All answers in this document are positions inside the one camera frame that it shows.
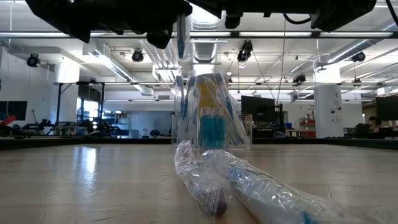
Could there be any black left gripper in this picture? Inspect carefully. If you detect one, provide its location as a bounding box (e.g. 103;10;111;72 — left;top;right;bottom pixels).
136;0;193;50

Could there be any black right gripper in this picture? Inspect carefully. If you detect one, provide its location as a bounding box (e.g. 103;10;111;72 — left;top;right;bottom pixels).
194;0;271;30

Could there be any purple white toothbrush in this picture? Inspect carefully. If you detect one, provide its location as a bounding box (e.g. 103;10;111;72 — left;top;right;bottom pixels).
173;139;233;220

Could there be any black ceiling spotlight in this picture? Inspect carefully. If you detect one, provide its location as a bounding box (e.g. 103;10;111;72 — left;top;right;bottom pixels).
236;39;254;63
351;51;366;63
26;53;41;68
131;48;145;63
292;73;307;85

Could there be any black monitor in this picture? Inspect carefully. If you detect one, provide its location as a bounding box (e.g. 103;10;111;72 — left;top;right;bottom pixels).
375;96;398;122
0;100;28;121
241;95;277;124

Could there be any clear acrylic organizer box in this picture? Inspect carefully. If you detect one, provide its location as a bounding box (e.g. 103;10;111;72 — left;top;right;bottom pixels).
170;110;253;149

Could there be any red storage shelf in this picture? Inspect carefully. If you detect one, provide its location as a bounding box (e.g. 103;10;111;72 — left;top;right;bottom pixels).
298;117;317;138

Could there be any white round pillar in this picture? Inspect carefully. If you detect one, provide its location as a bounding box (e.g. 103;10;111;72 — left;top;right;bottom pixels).
313;85;343;139

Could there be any black metal rack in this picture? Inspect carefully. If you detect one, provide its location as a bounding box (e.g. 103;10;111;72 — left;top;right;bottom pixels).
54;81;106;135

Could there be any person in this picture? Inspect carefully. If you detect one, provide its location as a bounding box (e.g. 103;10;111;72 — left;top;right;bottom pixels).
353;116;384;139

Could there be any red angled object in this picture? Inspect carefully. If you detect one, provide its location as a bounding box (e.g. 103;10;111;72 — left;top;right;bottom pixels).
0;114;17;126

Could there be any black overhead gantry frame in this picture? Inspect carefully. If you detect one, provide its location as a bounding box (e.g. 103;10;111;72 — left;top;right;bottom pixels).
0;30;398;40

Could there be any white ceiling air duct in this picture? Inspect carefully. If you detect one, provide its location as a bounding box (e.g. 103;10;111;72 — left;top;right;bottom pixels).
82;42;155;96

